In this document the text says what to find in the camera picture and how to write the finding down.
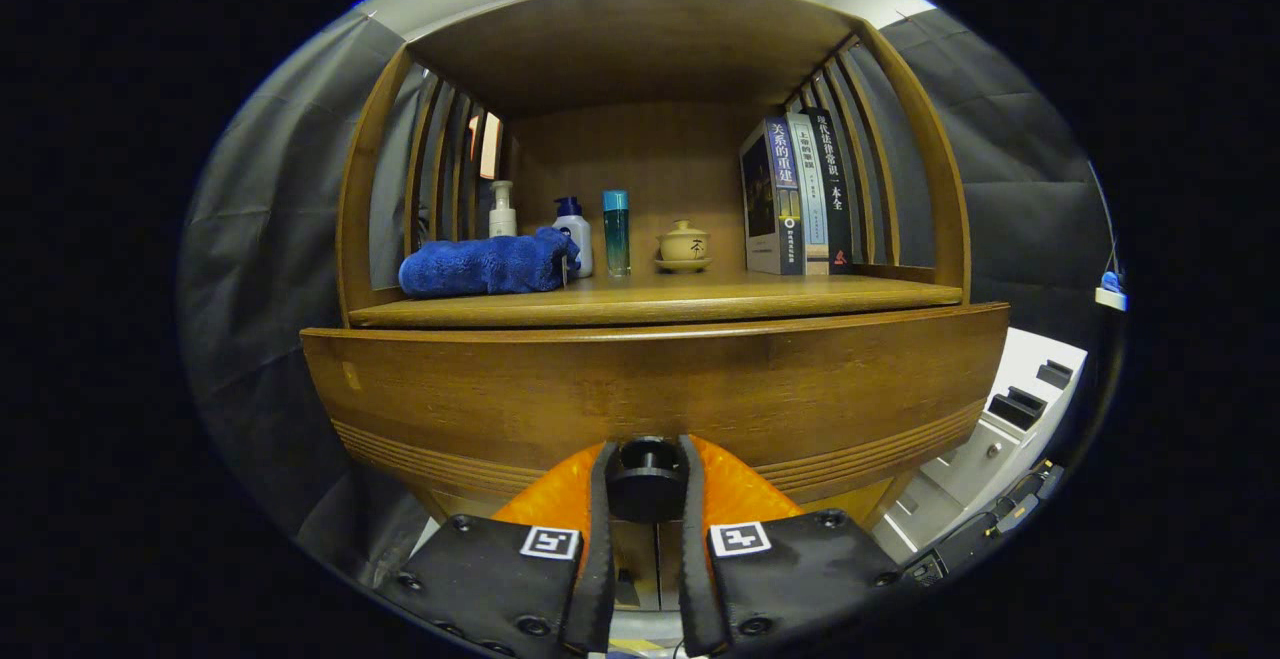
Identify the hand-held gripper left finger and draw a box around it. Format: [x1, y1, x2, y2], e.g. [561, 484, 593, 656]
[380, 441, 618, 658]

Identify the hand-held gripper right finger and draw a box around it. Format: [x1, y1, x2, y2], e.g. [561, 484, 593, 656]
[678, 435, 906, 658]

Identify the wooden drawer with black knob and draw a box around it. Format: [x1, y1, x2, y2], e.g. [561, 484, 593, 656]
[300, 302, 1011, 530]

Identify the wooden cabinet door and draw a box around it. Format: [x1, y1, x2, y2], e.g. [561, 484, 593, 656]
[658, 521, 686, 612]
[612, 521, 659, 610]

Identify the wooden countertop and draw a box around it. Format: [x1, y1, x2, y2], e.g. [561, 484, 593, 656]
[348, 272, 964, 330]

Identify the white drawer unit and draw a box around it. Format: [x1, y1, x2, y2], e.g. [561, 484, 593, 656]
[870, 327, 1089, 565]

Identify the wooden cabinet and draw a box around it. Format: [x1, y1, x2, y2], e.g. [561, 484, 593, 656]
[300, 0, 1011, 612]

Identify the black power strip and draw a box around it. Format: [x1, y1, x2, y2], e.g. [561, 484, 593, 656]
[905, 459, 1066, 590]

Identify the beige lidded teacup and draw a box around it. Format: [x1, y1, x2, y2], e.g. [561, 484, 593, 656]
[655, 220, 713, 274]

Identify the blue towel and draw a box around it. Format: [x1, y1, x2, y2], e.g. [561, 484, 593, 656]
[398, 227, 581, 299]

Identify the teal glass bottle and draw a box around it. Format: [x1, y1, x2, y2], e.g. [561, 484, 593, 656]
[602, 189, 632, 277]

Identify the white bottle with blue cap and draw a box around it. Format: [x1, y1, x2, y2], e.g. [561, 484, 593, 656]
[553, 196, 595, 279]

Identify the white pump bottle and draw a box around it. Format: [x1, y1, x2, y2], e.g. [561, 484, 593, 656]
[488, 180, 518, 238]

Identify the book with dark cover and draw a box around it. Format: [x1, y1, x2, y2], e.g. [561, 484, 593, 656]
[740, 117, 806, 277]

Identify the book with light spine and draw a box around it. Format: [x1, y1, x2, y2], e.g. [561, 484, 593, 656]
[785, 113, 830, 276]

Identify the book with black spine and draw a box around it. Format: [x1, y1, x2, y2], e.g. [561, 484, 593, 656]
[803, 109, 854, 274]

